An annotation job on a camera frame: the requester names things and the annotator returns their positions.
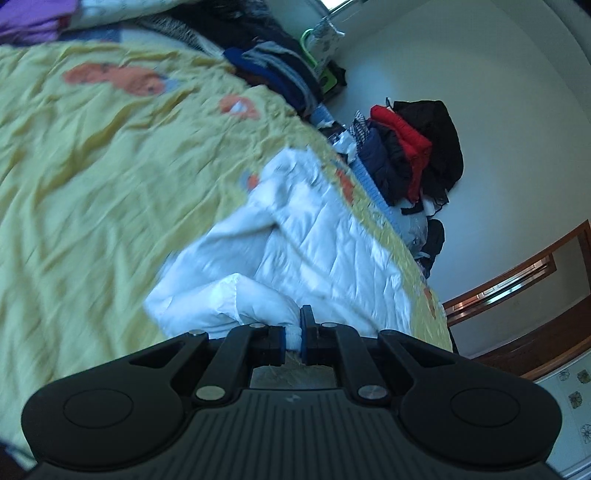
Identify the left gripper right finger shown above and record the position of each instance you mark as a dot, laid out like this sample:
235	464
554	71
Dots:
342	348

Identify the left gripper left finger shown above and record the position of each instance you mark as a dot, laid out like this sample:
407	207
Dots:
236	357

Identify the white quilted down jacket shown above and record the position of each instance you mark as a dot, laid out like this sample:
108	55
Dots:
293	243

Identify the red and black clothes pile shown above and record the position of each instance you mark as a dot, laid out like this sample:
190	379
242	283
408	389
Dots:
412	152

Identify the dark folded clothes stack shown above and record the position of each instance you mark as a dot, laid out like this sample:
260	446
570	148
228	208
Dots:
254	42

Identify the black white plastic bag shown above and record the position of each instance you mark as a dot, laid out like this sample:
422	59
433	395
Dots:
341	139

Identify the light blue knitted blanket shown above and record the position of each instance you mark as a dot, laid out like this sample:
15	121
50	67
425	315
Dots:
321	117

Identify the yellow cartoon print bedspread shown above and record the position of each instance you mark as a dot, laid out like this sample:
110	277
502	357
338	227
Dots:
114	158

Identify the floral patterned pillow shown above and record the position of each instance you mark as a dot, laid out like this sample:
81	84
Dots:
321	43

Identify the white patterned quilt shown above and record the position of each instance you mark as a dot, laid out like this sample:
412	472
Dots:
94	13

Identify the wooden door frame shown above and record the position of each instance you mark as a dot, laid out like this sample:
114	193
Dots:
533	319

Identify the window with grey frame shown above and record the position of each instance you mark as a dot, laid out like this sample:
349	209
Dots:
333	6

